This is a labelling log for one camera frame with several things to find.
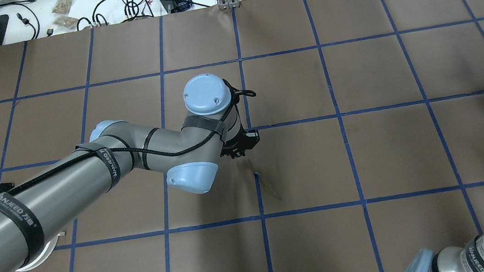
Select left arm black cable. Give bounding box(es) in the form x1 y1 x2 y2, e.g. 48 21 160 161
0 77 267 215

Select white curved plastic bracket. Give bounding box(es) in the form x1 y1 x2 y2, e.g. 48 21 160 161
15 233 62 272

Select tangled black cables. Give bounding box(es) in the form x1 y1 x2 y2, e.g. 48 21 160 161
73 0 211 31

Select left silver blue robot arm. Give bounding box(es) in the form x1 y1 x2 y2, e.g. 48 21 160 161
0 73 260 272

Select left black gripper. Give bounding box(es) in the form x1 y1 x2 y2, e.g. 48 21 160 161
220 129 260 159

